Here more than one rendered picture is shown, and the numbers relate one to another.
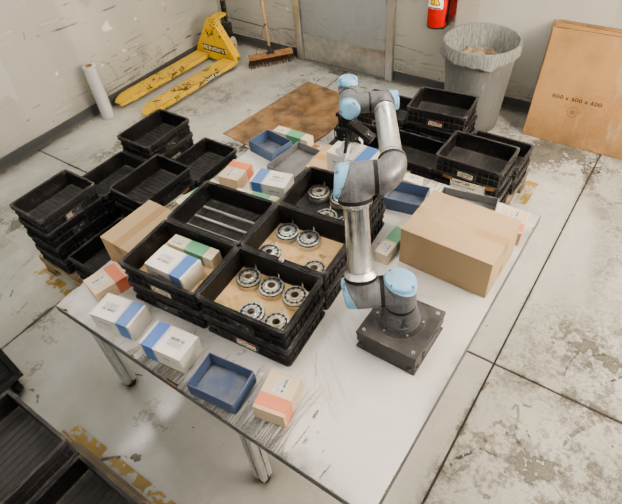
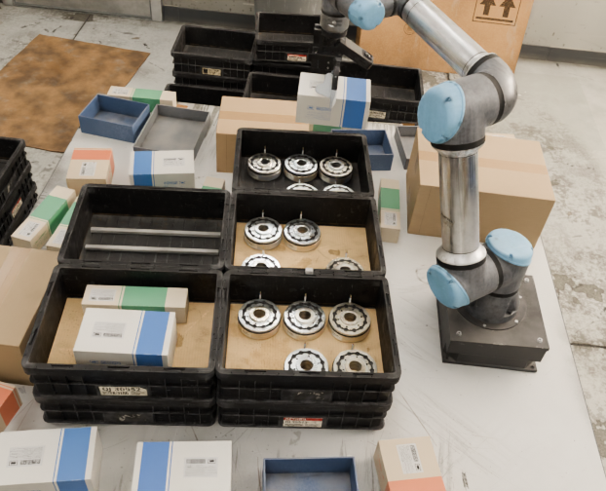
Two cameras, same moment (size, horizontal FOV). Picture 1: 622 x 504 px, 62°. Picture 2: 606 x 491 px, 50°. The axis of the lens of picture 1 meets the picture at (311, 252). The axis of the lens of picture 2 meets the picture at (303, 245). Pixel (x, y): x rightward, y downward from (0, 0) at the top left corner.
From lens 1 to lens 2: 1.06 m
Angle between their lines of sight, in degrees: 27
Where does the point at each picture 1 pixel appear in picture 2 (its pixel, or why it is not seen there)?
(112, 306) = (28, 453)
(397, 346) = (515, 340)
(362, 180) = (485, 104)
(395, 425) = (565, 446)
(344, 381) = (465, 416)
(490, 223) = (511, 152)
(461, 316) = not seen: hidden behind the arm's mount
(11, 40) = not seen: outside the picture
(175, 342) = (200, 467)
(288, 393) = (429, 466)
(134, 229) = not seen: outside the picture
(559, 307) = not seen: hidden behind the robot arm
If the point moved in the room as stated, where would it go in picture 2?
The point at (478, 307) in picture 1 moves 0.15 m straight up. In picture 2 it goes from (536, 261) to (552, 226)
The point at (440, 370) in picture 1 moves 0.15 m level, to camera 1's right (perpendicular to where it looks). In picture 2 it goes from (557, 353) to (591, 330)
